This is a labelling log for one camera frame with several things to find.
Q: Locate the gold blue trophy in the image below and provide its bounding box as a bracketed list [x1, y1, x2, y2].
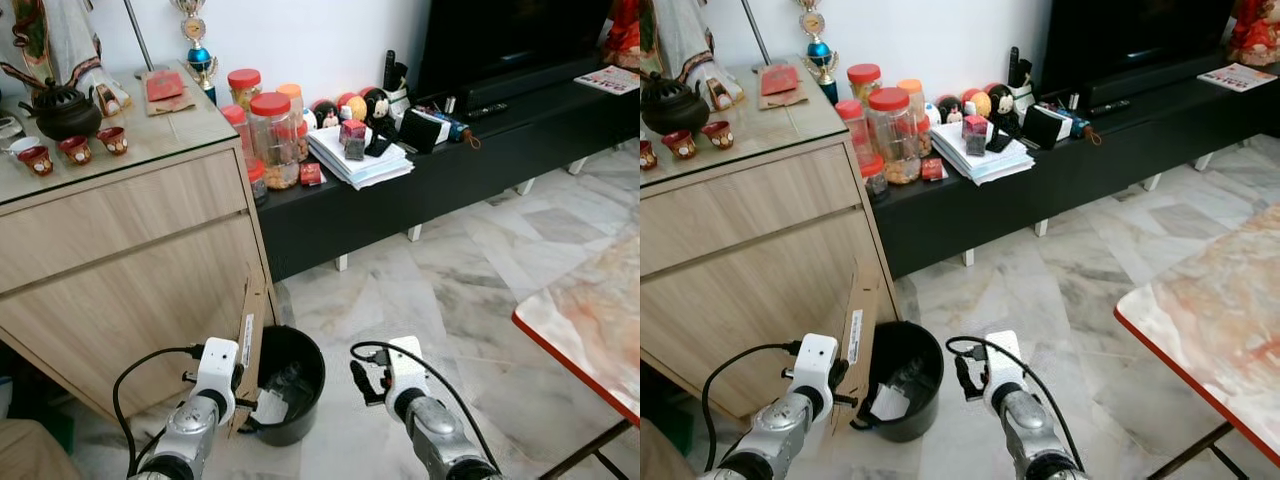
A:
[796, 0, 840, 105]
[171, 0, 220, 107]

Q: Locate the small pink-lid container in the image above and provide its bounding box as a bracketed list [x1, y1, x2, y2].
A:
[339, 119, 370, 162]
[961, 114, 992, 157]

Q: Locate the black wallet box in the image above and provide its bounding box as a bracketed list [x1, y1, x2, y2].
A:
[1021, 102, 1077, 150]
[399, 107, 452, 155]

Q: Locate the light wood cabinet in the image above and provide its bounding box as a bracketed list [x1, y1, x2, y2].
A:
[640, 93, 898, 423]
[0, 98, 278, 423]

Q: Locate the red lion figurine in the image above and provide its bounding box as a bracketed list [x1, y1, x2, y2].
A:
[1227, 0, 1280, 67]
[602, 0, 641, 70]

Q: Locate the large red-lid snack jar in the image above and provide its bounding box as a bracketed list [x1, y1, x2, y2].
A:
[247, 91, 302, 192]
[867, 86, 924, 187]

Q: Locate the black tv console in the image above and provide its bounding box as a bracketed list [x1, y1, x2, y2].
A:
[261, 74, 641, 284]
[879, 69, 1280, 280]

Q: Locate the black flat television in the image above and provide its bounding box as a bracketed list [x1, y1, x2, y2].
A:
[1039, 0, 1237, 102]
[414, 0, 614, 107]

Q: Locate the robed deity statue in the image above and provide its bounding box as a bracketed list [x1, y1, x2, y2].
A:
[640, 0, 747, 112]
[0, 0, 132, 117]

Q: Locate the black metal table leg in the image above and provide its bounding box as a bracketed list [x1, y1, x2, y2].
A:
[1149, 424, 1252, 480]
[539, 419, 641, 480]

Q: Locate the short red-lid jar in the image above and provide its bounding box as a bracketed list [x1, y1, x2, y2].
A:
[226, 67, 264, 112]
[846, 62, 884, 105]

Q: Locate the slim red-lid jar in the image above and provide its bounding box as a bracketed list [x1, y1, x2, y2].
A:
[834, 99, 872, 162]
[221, 104, 252, 162]

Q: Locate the black rubbish bin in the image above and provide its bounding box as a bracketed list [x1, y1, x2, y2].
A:
[862, 319, 945, 444]
[243, 324, 327, 448]

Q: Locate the white red printed pamphlet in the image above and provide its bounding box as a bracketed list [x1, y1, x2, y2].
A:
[1197, 62, 1280, 94]
[574, 64, 641, 97]

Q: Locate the brown cardboard piece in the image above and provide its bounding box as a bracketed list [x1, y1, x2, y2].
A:
[827, 261, 882, 437]
[227, 264, 272, 437]

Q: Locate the crumpled white paper trash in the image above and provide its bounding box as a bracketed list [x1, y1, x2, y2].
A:
[869, 384, 912, 422]
[249, 389, 292, 427]

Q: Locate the black cordless phone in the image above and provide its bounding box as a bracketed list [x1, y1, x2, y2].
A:
[1006, 44, 1034, 97]
[382, 49, 410, 102]

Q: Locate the orange-lid jar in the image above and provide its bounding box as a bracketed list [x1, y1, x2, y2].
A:
[277, 82, 307, 127]
[897, 77, 928, 121]

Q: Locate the stack of white papers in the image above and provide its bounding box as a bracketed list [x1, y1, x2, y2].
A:
[929, 119, 1037, 187]
[306, 124, 415, 192]

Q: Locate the red packet on brown card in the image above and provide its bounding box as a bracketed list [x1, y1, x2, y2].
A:
[139, 67, 197, 117]
[756, 64, 810, 110]

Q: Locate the marble table with red edge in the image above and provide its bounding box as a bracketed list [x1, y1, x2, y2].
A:
[1114, 204, 1280, 440]
[511, 234, 641, 427]

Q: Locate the black incense burner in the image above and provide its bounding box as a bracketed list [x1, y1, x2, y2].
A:
[640, 71, 712, 137]
[19, 77, 104, 142]

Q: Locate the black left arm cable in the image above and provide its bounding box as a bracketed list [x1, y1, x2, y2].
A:
[701, 341, 802, 472]
[111, 344, 207, 477]

